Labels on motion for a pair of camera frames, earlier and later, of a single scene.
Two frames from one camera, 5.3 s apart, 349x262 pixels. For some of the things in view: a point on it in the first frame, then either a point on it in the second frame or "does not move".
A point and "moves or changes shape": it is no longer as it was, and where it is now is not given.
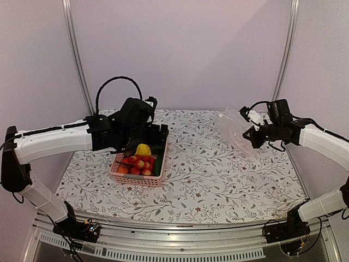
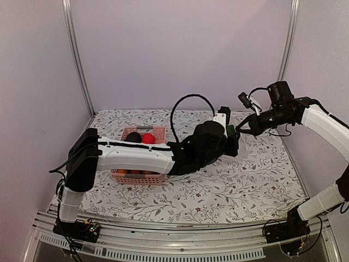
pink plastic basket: x=139 y=180 does not move
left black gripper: x=163 y=134 to x=233 y=140
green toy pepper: x=157 y=150 moves or changes shape
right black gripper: x=257 y=142 to x=256 y=129
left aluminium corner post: x=67 y=22 does not move
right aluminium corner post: x=288 y=48 does not move
